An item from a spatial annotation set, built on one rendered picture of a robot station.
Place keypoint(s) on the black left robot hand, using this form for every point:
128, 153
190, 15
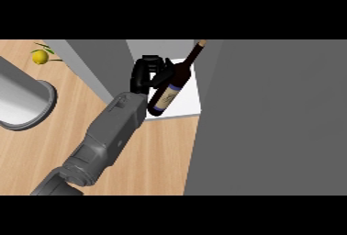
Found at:
140, 76

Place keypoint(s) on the dark wine bottle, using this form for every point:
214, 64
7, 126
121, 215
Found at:
172, 82

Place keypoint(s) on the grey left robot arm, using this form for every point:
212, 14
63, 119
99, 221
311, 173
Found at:
107, 131

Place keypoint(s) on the grey cabinet body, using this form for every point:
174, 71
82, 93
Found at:
103, 64

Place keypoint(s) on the yellow lemon with leaves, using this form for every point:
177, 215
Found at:
40, 56

